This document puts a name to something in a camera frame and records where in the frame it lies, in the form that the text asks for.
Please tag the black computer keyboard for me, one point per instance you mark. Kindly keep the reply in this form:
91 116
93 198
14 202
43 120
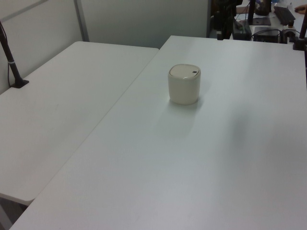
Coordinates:
284 14

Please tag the black clamped camera pole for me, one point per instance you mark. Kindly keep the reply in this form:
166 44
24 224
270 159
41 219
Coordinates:
301 36
12 64

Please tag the black box with green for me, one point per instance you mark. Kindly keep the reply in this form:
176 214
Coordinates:
241 32

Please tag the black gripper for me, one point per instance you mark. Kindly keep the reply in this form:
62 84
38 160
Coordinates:
225 14

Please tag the black flat desk pad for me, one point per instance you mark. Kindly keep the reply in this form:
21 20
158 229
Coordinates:
261 21

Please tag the black electronics box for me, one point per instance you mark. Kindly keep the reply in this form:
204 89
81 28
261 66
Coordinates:
266 34

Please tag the cream plastic trash bin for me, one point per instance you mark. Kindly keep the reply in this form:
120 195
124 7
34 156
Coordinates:
184 92

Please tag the white folding table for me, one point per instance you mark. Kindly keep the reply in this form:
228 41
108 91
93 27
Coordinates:
60 107

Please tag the white zip tie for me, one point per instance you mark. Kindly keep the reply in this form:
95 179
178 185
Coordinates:
11 62

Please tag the grey partition corner post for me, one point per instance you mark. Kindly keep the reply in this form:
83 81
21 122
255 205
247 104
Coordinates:
82 24

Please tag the emergency stop button box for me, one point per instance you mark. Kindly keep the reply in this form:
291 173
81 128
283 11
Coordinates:
289 30

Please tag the cream trash bin lid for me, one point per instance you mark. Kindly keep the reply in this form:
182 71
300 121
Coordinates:
183 71

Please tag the grey partition end post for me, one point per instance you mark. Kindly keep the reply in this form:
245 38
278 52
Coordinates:
208 19

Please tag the bystander bare hand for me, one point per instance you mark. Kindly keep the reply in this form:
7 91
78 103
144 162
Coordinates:
301 9

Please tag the black monitor stand pole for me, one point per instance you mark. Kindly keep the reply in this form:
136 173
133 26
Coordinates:
251 12

